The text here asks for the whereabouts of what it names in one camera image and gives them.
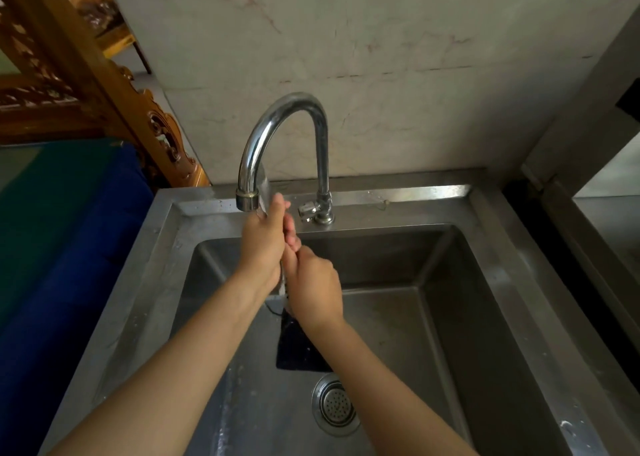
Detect black cloth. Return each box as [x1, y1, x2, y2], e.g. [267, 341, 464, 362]
[275, 298, 334, 373]

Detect green cloth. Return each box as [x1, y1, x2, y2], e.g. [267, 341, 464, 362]
[0, 138, 123, 321]

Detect carved wooden furniture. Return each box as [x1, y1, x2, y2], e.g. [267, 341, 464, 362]
[0, 0, 212, 190]

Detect blue cloth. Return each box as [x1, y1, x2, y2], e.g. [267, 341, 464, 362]
[0, 143, 157, 456]

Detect person's left forearm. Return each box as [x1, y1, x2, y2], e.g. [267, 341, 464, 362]
[47, 273, 279, 456]

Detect grey metal frame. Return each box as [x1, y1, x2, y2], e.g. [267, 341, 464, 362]
[519, 16, 640, 331]

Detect stainless steel sink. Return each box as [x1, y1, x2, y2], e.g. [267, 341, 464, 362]
[39, 170, 640, 456]

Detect person's right hand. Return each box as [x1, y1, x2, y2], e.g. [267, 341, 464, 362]
[282, 214, 346, 327]

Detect round metal drain strainer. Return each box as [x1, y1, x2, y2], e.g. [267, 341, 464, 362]
[311, 373, 361, 438]

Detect person's left hand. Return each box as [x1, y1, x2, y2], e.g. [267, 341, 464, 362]
[234, 193, 292, 292]

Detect person's right forearm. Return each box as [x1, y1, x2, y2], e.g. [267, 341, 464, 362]
[300, 316, 482, 456]

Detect chrome gooseneck faucet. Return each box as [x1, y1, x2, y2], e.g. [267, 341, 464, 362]
[235, 92, 336, 226]

